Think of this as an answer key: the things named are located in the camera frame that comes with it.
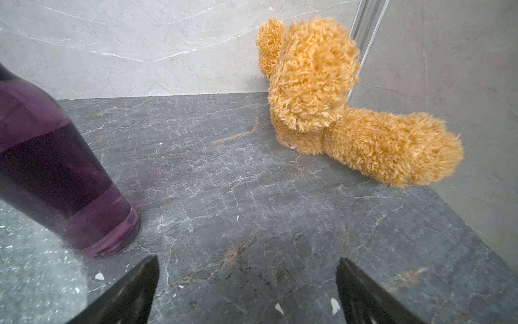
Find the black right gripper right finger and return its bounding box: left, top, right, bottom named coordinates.
left=336, top=258, right=425, bottom=324

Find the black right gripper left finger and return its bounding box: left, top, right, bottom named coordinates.
left=69, top=255, right=160, bottom=323

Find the clear bubble wrap sheet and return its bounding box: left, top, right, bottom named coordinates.
left=1, top=203, right=87, bottom=323

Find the purple glass wine bottle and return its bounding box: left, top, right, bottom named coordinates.
left=1, top=67, right=140, bottom=259

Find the tan teddy bear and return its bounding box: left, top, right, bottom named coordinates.
left=256, top=18, right=464, bottom=188

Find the aluminium frame post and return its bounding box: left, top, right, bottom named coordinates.
left=347, top=0, right=390, bottom=102

